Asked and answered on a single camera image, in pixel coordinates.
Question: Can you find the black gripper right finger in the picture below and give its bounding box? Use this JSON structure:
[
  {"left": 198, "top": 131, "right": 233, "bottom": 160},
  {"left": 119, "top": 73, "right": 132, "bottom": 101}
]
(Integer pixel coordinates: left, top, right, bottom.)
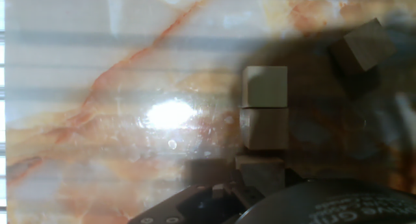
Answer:
[{"left": 285, "top": 168, "right": 305, "bottom": 187}]

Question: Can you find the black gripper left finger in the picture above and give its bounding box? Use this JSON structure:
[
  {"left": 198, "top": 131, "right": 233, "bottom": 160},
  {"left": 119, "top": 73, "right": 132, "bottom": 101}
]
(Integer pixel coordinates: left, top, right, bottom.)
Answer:
[{"left": 127, "top": 168, "right": 265, "bottom": 224}]

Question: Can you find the small wooden cube block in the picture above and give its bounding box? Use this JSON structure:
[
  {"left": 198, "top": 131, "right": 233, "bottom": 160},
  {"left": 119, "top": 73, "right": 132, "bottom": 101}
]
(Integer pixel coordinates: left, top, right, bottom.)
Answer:
[
  {"left": 239, "top": 107, "right": 290, "bottom": 151},
  {"left": 241, "top": 66, "right": 289, "bottom": 109},
  {"left": 328, "top": 18, "right": 398, "bottom": 77},
  {"left": 235, "top": 155, "right": 287, "bottom": 198}
]

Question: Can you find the orange marble pattern sheet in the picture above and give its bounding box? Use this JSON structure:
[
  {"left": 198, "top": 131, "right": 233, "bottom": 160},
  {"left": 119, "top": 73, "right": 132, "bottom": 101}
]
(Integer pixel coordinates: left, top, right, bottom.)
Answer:
[{"left": 5, "top": 0, "right": 416, "bottom": 224}]

